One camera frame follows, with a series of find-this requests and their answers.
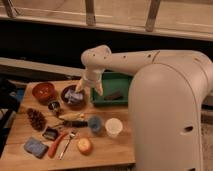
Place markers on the black chair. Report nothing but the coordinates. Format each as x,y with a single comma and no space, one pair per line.
8,104

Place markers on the green plastic bin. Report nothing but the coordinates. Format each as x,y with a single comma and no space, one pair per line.
112,82

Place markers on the red bowl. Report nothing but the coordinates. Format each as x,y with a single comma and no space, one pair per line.
44,92

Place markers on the yellow banana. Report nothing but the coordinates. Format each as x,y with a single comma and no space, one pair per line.
72,117

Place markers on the blue cup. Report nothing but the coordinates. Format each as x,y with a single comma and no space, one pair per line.
95,124

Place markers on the small black box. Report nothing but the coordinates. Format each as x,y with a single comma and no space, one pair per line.
50,134

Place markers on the blue sponge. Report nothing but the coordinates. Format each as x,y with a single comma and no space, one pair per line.
35,147

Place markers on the crumpled blue white cloth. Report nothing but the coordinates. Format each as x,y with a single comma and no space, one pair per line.
73,97

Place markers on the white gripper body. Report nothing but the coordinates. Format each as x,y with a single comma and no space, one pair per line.
91,77

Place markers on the dark brown block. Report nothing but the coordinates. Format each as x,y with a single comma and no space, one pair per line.
113,96

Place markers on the small metal can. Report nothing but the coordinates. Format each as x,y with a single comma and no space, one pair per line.
54,107

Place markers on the orange apple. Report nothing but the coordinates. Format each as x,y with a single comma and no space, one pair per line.
84,146

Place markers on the dark purple bowl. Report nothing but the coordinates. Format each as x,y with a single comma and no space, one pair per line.
72,87

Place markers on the silver fork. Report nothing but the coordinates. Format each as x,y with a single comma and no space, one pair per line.
72,135

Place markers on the black handled utensil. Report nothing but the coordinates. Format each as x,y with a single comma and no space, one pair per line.
75,124

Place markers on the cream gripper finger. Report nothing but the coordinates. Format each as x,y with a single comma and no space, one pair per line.
99,88
79,86

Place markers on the brown pine cone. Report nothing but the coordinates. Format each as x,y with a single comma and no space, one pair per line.
36,119

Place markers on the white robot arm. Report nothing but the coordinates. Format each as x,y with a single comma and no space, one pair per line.
164,102

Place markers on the white cup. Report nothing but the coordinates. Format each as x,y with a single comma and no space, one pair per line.
113,127

